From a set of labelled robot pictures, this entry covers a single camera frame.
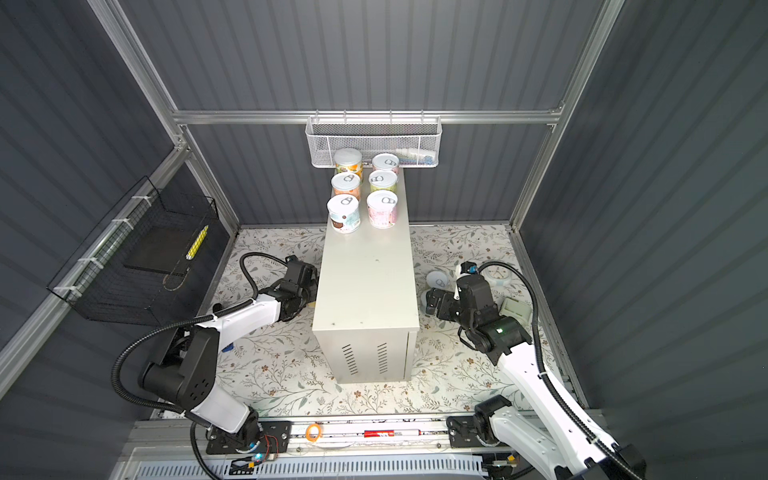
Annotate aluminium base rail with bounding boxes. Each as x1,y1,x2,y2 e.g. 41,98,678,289
137,413,601,457

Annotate pink label food can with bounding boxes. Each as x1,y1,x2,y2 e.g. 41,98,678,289
371,153,400,174

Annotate yellow strip in basket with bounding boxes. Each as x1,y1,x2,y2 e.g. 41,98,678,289
185,225,209,261

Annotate green label food can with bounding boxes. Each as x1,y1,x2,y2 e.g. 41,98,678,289
368,170,398,193

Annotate orange yellow label can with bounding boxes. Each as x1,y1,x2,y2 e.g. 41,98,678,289
333,148,363,177

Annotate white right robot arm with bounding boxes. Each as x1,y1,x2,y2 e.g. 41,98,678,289
425,260,647,479

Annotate black wire wall basket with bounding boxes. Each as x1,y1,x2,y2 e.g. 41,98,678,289
47,180,227,326

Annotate beige metal cabinet counter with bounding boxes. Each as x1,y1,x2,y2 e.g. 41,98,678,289
312,181,420,384

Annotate white wire mesh basket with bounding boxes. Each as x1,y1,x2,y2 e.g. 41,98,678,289
305,117,443,168

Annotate red white marker pen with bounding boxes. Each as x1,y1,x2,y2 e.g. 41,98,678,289
363,429,426,438

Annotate pale green flat box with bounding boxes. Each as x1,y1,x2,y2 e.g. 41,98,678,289
499,297,533,329

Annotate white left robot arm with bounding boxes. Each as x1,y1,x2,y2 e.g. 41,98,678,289
110,252,319,453

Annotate orange rubber band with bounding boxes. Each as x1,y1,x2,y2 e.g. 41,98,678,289
305,423,323,443

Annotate tubes in mesh basket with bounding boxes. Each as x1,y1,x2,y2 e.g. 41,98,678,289
395,147,438,168

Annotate peach label food can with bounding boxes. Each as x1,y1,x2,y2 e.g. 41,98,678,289
331,172,361,200

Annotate silver top can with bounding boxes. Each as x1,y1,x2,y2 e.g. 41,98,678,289
327,194,361,234

